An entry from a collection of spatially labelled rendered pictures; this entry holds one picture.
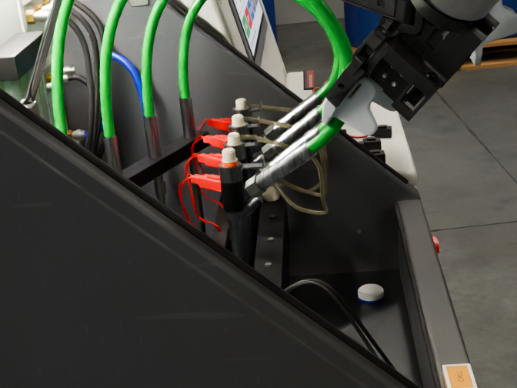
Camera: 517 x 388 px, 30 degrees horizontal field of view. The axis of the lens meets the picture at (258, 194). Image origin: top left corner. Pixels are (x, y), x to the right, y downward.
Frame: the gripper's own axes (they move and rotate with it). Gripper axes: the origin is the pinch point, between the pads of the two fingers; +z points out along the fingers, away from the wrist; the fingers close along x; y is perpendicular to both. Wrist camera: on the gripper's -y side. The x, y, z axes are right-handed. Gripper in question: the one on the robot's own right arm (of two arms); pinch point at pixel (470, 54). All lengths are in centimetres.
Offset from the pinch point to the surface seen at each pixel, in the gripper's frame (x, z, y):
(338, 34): -14.8, -6.8, -15.2
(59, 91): -0.9, 0.3, -48.0
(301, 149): -13.0, 5.6, -19.9
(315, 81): 93, 27, -19
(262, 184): -11.3, 9.9, -24.4
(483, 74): 449, 125, 78
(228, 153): -0.9, 9.5, -29.0
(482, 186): 272, 125, 47
